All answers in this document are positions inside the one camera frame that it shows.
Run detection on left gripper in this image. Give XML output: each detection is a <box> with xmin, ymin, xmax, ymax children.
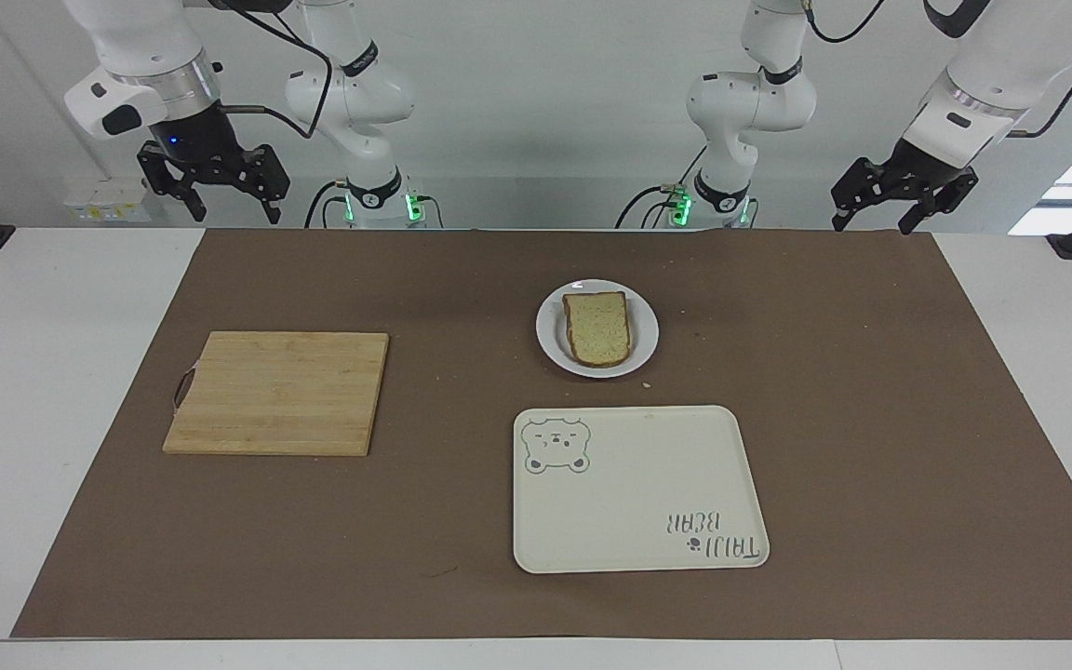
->
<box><xmin>830</xmin><ymin>137</ymin><xmax>980</xmax><ymax>236</ymax></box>

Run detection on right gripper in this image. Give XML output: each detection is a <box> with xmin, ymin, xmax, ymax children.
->
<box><xmin>136</xmin><ymin>100</ymin><xmax>292</xmax><ymax>225</ymax></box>

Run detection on round white plate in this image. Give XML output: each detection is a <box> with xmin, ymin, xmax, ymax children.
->
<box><xmin>535</xmin><ymin>278</ymin><xmax>661</xmax><ymax>380</ymax></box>

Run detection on white boxes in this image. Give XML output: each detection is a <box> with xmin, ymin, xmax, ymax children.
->
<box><xmin>64</xmin><ymin>180</ymin><xmax>154</xmax><ymax>225</ymax></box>

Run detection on wooden cutting board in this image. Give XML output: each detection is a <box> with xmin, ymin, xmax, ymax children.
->
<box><xmin>162</xmin><ymin>330</ymin><xmax>391</xmax><ymax>458</ymax></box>

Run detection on brown bread slice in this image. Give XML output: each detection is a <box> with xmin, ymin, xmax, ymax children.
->
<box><xmin>562</xmin><ymin>290</ymin><xmax>633</xmax><ymax>369</ymax></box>

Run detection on cream tray with bear print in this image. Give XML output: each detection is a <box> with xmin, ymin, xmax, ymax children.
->
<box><xmin>512</xmin><ymin>404</ymin><xmax>771</xmax><ymax>575</ymax></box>

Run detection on black cable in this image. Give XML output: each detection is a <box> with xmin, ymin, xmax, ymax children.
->
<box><xmin>614</xmin><ymin>183</ymin><xmax>689</xmax><ymax>230</ymax></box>
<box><xmin>206</xmin><ymin>0</ymin><xmax>335</xmax><ymax>141</ymax></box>
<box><xmin>304</xmin><ymin>179</ymin><xmax>352</xmax><ymax>230</ymax></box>
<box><xmin>1007</xmin><ymin>41</ymin><xmax>1072</xmax><ymax>140</ymax></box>
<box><xmin>803</xmin><ymin>0</ymin><xmax>888</xmax><ymax>45</ymax></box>

